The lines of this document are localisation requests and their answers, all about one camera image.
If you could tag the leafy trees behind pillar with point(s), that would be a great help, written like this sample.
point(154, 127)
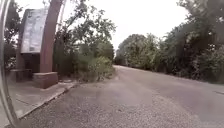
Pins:
point(88, 30)

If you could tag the green roadside bushes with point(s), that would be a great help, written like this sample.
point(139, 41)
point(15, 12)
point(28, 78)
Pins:
point(91, 68)

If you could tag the low brick block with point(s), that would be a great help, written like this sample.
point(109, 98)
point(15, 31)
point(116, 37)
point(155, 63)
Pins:
point(20, 75)

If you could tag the grey asphalt road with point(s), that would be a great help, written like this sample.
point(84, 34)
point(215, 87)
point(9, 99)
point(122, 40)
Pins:
point(133, 100)

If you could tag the wood of green trees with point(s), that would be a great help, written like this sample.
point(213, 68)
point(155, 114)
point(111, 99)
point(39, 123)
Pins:
point(186, 53)

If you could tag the large grey sign board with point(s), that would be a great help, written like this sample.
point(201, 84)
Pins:
point(33, 31)

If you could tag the reddish pillar with brick base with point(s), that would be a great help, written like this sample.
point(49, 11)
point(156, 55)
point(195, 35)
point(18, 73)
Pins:
point(48, 40)

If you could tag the pale concrete pavement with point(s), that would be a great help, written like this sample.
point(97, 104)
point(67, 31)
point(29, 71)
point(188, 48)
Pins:
point(28, 96)

